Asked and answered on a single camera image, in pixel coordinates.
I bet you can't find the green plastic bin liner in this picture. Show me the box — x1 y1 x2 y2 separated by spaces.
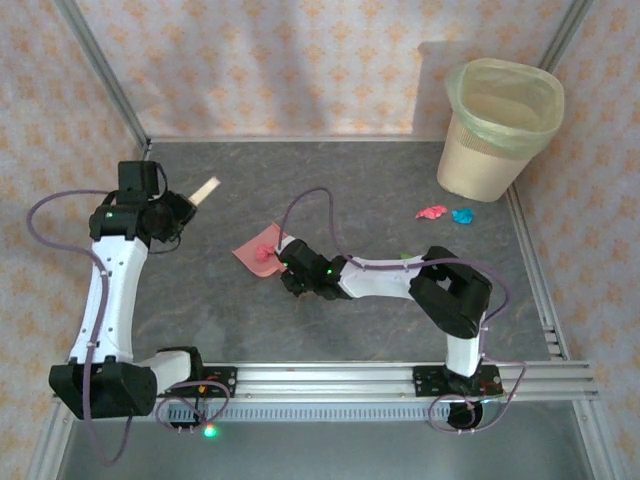
444 57 566 161

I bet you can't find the pink plastic dustpan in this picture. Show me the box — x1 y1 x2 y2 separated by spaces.
231 221 290 278

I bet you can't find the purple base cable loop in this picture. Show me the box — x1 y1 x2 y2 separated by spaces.
428 364 529 435
154 382 232 435

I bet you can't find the aluminium frame post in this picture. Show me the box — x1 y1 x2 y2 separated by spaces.
53 0 152 151
537 0 595 71

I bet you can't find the slotted grey cable duct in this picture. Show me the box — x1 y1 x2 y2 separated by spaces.
67 402 584 425

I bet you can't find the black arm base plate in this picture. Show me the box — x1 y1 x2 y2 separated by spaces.
197 366 239 400
410 364 504 400

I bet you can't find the wooden hand brush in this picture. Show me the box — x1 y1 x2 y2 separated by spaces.
188 176 222 206

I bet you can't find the cream ribbed waste bin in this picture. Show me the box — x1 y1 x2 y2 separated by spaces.
436 57 566 204

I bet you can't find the black cable port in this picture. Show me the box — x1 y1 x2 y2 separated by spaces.
447 402 484 431

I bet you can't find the aluminium mounting rail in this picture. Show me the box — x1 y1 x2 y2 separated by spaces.
52 360 600 403

